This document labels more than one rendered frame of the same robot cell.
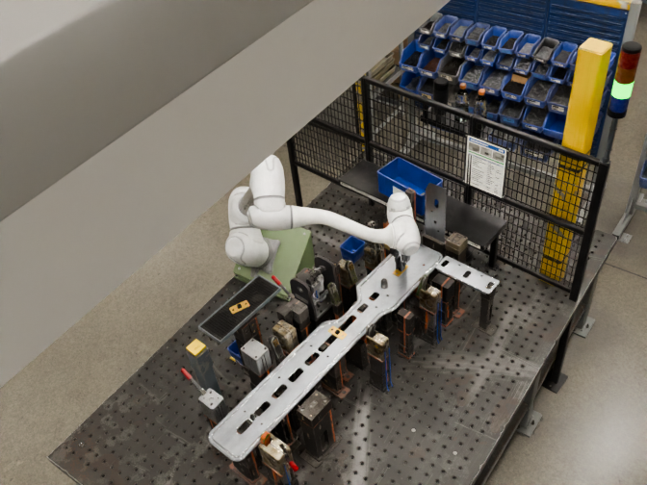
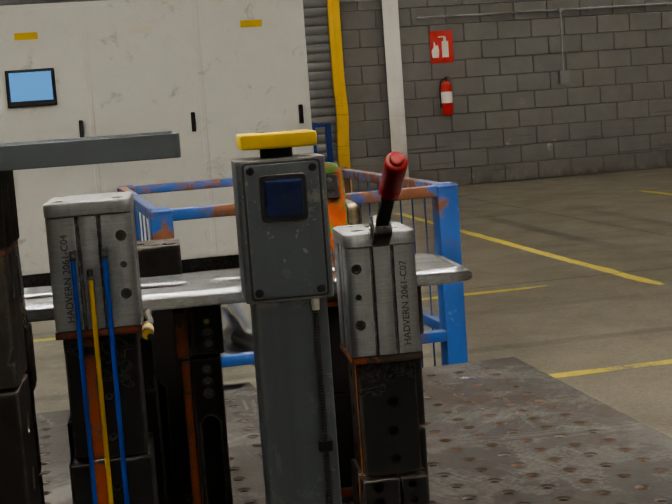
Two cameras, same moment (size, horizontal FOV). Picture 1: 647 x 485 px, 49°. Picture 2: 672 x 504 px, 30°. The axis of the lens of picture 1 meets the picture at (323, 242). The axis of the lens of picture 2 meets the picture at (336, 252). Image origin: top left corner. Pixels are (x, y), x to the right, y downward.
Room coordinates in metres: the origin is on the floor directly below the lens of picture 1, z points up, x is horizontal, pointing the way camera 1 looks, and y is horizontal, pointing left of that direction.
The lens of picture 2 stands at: (2.62, 1.21, 1.18)
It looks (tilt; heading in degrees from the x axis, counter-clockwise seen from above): 7 degrees down; 217
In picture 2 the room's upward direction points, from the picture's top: 4 degrees counter-clockwise
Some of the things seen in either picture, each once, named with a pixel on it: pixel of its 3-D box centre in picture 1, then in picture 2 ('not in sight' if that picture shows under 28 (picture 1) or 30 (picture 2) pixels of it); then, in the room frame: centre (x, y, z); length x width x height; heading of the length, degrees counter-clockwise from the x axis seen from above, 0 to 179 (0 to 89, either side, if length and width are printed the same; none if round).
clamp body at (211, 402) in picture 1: (219, 422); (384, 412); (1.65, 0.53, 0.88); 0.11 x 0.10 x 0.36; 44
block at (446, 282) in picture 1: (442, 300); not in sight; (2.19, -0.53, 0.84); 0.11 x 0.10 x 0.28; 44
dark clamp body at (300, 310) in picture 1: (301, 332); not in sight; (2.06, 0.15, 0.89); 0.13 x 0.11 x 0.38; 44
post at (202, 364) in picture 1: (207, 380); (297, 425); (1.84, 0.57, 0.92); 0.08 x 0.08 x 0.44; 44
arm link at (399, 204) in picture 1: (400, 211); not in sight; (2.26, -0.34, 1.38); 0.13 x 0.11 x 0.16; 3
